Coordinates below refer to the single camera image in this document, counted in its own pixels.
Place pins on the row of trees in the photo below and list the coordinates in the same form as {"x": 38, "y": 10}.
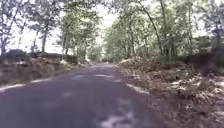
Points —
{"x": 63, "y": 30}
{"x": 160, "y": 30}

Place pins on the leaf-strewn verge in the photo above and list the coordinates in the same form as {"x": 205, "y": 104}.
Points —
{"x": 26, "y": 71}
{"x": 180, "y": 90}

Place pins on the low stone wall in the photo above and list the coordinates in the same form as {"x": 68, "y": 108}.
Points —
{"x": 33, "y": 57}

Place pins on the grey asphalt road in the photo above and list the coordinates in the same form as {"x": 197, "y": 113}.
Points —
{"x": 83, "y": 100}

